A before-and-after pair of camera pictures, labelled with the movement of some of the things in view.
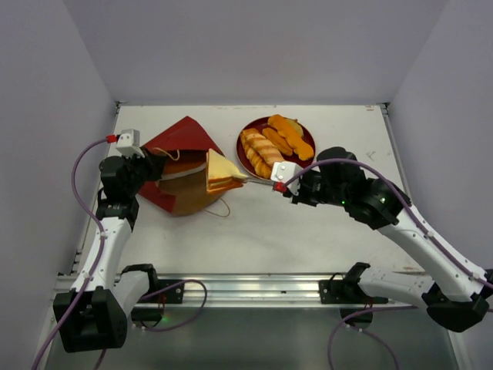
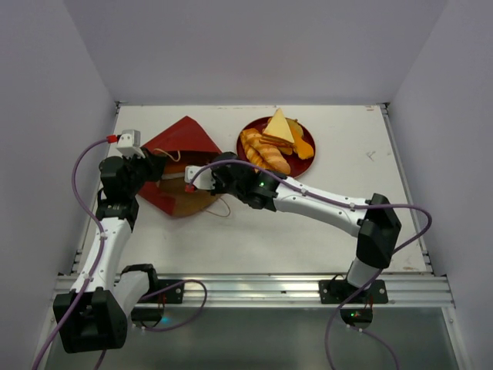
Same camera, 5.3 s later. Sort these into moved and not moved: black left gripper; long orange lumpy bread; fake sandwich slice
Moved: fake sandwich slice
Not moved: long orange lumpy bread; black left gripper
